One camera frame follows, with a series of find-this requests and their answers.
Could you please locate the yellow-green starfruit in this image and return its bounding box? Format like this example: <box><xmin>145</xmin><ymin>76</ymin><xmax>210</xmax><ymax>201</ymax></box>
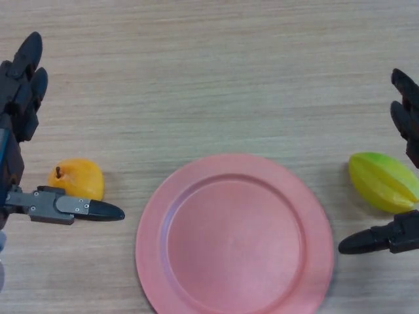
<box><xmin>348</xmin><ymin>151</ymin><xmax>419</xmax><ymax>215</ymax></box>

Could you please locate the pink round plate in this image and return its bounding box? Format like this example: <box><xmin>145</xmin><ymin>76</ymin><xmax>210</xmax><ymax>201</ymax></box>
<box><xmin>135</xmin><ymin>153</ymin><xmax>335</xmax><ymax>314</ymax></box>

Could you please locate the orange pear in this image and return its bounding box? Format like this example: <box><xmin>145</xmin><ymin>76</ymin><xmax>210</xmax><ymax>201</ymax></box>
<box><xmin>47</xmin><ymin>158</ymin><xmax>105</xmax><ymax>201</ymax></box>

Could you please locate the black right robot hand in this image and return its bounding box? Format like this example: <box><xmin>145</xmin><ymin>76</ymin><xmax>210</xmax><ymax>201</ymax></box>
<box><xmin>338</xmin><ymin>67</ymin><xmax>419</xmax><ymax>256</ymax></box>

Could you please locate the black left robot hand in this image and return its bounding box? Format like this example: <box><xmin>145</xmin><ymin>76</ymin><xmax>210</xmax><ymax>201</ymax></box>
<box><xmin>0</xmin><ymin>31</ymin><xmax>126</xmax><ymax>230</ymax></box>

